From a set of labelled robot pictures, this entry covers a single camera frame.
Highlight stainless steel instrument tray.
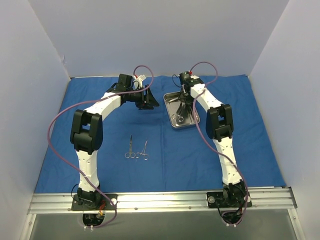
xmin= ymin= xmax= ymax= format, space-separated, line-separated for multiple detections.
xmin=163 ymin=91 xmax=196 ymax=130

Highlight blue surgical drape cloth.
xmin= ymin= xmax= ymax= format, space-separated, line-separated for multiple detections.
xmin=35 ymin=75 xmax=285 ymax=194

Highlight steel forceps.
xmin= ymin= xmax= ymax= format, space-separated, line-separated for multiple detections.
xmin=135 ymin=139 xmax=149 ymax=161
xmin=171 ymin=102 xmax=186 ymax=123

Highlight steel surgical scissors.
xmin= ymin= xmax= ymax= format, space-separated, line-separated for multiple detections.
xmin=124 ymin=135 xmax=136 ymax=159

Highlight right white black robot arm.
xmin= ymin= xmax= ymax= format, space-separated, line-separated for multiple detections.
xmin=179 ymin=71 xmax=248 ymax=207

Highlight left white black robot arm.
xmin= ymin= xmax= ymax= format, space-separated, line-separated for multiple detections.
xmin=70 ymin=74 xmax=159 ymax=210

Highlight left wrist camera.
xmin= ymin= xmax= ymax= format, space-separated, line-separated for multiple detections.
xmin=133 ymin=74 xmax=146 ymax=89

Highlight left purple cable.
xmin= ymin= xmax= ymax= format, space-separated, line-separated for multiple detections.
xmin=47 ymin=65 xmax=155 ymax=230

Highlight purple cable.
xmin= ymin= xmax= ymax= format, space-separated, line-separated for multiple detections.
xmin=188 ymin=61 xmax=249 ymax=226
xmin=47 ymin=65 xmax=155 ymax=230

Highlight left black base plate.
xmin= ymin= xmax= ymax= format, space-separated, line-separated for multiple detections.
xmin=71 ymin=193 xmax=118 ymax=211

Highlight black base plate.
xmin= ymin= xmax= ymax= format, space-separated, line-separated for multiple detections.
xmin=71 ymin=193 xmax=118 ymax=211
xmin=206 ymin=191 xmax=246 ymax=209

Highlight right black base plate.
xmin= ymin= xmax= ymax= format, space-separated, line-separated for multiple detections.
xmin=206 ymin=191 xmax=246 ymax=209

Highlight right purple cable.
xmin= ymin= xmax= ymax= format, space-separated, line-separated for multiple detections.
xmin=188 ymin=61 xmax=249 ymax=226

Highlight aluminium front rail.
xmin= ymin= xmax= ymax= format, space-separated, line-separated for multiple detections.
xmin=28 ymin=187 xmax=298 ymax=214

